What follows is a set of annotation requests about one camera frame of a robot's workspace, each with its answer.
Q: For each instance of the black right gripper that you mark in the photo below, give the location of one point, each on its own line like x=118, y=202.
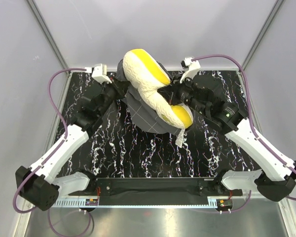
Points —
x=170, y=92

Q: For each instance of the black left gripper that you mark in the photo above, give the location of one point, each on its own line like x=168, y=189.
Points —
x=120, y=87

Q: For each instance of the grey checked pillowcase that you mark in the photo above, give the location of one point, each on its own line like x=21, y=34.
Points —
x=147, y=119

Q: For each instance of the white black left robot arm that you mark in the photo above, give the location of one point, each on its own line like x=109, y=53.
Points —
x=39, y=184

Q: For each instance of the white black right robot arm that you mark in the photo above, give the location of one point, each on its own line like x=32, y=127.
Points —
x=275, y=179

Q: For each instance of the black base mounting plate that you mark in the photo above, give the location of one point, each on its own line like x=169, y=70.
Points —
x=203, y=186

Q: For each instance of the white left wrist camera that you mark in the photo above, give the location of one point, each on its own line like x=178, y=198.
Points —
x=99, y=73

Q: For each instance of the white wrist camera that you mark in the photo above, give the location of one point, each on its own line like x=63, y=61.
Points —
x=191, y=68
x=99, y=73

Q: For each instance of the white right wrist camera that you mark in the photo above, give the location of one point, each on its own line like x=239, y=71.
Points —
x=191, y=68

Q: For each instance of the aluminium frame post left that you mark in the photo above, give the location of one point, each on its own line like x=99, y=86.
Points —
x=46, y=32

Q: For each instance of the aluminium frame post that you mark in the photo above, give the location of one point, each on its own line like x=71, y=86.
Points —
x=46, y=32
x=264, y=29

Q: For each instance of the aluminium slotted rail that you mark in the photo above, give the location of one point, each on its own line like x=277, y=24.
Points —
x=77, y=202

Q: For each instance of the aluminium frame post right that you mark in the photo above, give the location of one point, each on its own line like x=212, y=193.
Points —
x=264, y=29

